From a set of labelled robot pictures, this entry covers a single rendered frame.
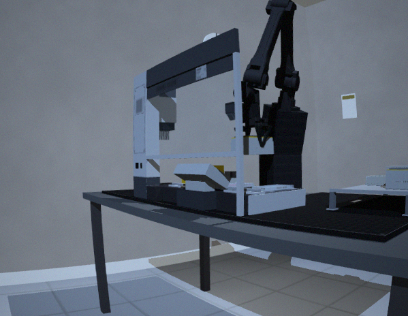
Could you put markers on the white well plate with pink samples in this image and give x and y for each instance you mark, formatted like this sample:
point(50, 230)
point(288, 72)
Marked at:
point(245, 185)

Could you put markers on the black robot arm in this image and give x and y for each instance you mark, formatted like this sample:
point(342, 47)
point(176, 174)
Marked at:
point(256, 73)

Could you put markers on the translucent white well plate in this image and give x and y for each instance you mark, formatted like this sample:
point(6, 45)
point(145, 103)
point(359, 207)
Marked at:
point(274, 187)

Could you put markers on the yellow open bin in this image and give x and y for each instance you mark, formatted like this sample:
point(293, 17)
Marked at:
point(220, 167)

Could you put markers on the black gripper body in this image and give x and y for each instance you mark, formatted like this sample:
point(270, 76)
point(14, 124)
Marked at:
point(251, 122)

